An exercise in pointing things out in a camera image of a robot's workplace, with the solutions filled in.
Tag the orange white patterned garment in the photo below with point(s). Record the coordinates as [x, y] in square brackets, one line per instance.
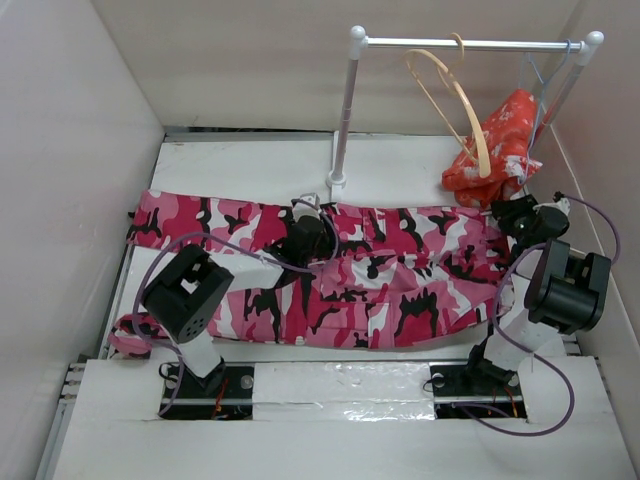
[507, 133]

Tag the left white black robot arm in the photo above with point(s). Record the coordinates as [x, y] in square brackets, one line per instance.
[185, 294]

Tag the silver taped white panel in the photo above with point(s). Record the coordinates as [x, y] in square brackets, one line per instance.
[342, 391]

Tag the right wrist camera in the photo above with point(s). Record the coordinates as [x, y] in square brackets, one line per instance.
[561, 202]

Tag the white clothes rack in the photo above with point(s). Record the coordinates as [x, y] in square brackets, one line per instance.
[583, 50]

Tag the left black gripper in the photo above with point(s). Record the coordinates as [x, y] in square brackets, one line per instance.
[327, 240]

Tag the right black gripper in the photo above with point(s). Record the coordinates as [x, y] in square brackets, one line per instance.
[507, 210]

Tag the light blue wire hanger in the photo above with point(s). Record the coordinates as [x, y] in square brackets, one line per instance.
[543, 82]

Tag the beige wooden hanger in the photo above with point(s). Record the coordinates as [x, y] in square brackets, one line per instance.
[477, 150]

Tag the black mounting rail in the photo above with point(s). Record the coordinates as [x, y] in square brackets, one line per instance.
[183, 399]

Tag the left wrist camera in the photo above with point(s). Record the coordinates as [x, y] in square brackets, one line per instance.
[306, 205]

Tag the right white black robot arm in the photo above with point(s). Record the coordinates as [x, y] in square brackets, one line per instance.
[566, 293]

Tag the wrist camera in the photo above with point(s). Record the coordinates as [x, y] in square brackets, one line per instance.
[561, 202]
[306, 205]

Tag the pink camouflage trousers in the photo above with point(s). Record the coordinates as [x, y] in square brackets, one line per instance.
[400, 278]

